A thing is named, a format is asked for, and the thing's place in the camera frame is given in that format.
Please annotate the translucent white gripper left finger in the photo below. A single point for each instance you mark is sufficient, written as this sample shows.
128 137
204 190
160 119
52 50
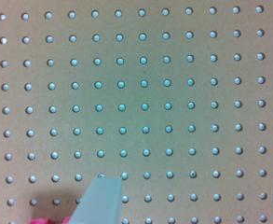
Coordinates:
101 204

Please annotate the pink block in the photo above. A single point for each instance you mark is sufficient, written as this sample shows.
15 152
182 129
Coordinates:
48 221

